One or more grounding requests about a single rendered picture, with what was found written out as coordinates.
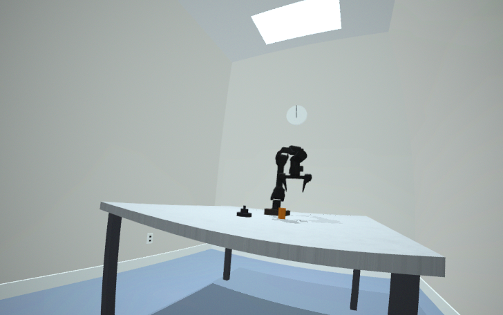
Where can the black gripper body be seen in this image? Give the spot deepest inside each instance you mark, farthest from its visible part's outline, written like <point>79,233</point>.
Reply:
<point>295,175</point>

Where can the orange knob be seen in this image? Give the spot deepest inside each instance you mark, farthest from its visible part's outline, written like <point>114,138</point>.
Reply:
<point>281,213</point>

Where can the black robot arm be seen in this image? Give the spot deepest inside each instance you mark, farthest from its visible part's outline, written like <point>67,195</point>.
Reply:
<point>299,155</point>

